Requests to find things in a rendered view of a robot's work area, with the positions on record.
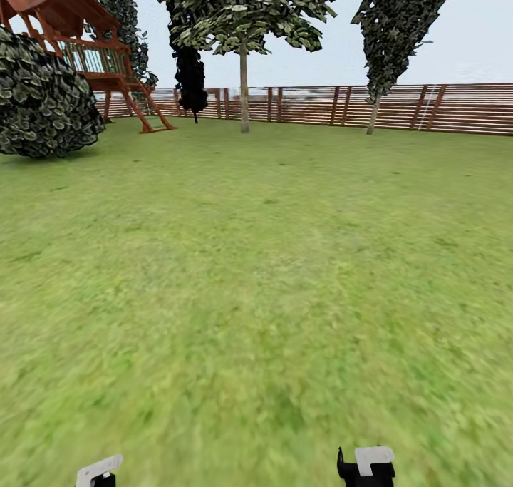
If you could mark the tree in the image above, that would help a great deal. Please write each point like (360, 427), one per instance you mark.
(392, 30)
(190, 71)
(124, 11)
(240, 26)

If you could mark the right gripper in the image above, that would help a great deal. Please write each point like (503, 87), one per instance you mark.
(381, 474)

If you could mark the bush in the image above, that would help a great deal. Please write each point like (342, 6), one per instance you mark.
(44, 104)

